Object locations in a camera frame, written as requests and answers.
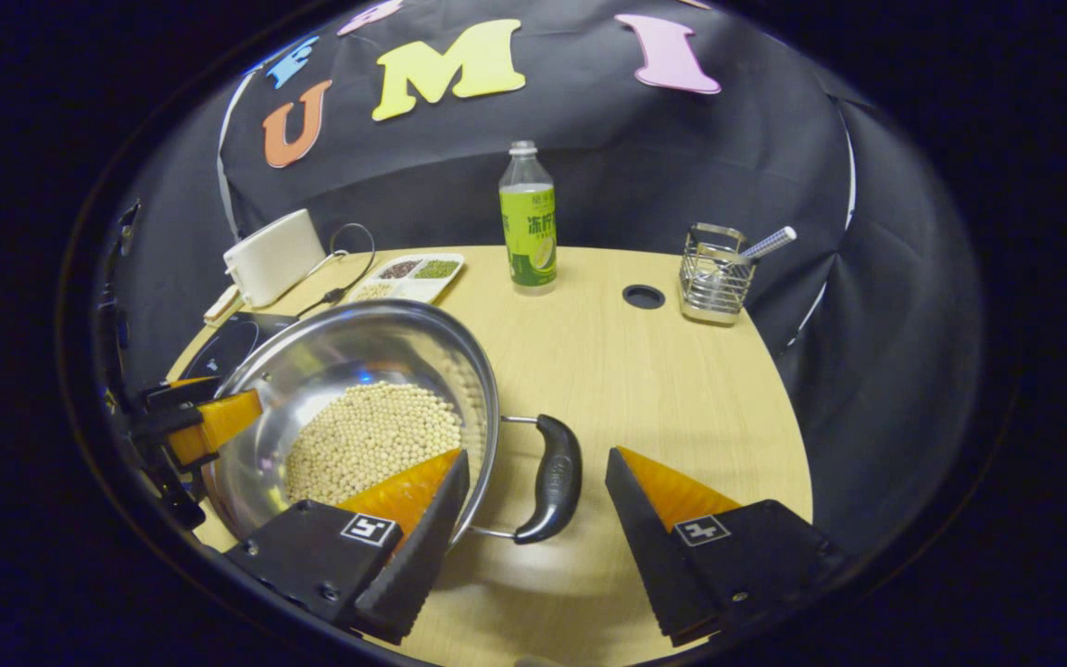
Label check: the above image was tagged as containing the stainless steel pot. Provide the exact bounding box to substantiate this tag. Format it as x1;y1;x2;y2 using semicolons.
203;298;584;547

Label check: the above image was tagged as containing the white toaster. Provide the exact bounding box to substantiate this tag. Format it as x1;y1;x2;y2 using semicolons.
222;208;327;308

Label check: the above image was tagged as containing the black induction cooktop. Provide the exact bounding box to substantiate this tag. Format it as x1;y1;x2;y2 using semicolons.
183;311;298;381

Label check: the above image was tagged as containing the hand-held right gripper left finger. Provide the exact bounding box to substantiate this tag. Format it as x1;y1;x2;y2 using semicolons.
223;448;471;647

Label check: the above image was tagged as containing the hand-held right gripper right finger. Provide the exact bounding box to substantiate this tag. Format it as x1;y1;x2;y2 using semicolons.
605;446;845;648

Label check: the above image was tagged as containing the pile of soybeans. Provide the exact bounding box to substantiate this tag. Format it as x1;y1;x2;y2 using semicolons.
283;380;463;508

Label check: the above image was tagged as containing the bread slice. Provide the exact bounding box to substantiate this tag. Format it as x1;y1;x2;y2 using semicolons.
203;284;244;326

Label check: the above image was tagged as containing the metal wire utensil holder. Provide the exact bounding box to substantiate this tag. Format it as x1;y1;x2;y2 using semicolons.
679;222;757;325

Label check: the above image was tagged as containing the white divided bean tray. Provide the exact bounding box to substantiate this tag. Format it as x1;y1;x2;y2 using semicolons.
348;253;466;305

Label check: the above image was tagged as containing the green label plastic bottle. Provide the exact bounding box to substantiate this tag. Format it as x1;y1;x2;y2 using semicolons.
498;140;559;296

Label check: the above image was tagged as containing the black power cable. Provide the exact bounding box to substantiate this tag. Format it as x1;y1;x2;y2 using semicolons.
297;222;377;321

